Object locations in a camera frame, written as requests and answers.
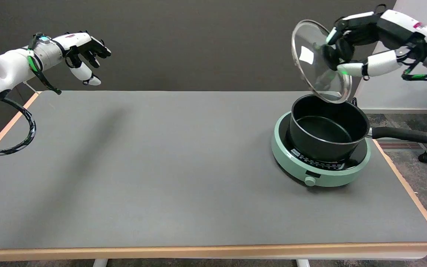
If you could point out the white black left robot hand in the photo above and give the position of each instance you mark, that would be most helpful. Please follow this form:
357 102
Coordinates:
76 40

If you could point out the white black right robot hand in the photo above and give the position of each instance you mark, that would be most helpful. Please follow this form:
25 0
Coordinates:
382 59

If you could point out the glass pot lid black knob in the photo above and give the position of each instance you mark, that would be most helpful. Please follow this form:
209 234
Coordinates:
310 70

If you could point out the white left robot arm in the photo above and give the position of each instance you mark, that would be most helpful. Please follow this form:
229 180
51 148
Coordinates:
9 66

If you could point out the floor vent grille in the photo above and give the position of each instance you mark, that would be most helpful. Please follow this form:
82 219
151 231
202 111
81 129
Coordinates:
399 144

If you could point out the mint green induction cooker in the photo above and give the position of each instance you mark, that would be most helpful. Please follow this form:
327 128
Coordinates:
328 176

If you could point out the grey table mat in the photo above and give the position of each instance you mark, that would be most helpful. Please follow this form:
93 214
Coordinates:
161 167

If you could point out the white table leg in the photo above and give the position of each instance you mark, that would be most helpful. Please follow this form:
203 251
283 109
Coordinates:
303 263
100 263

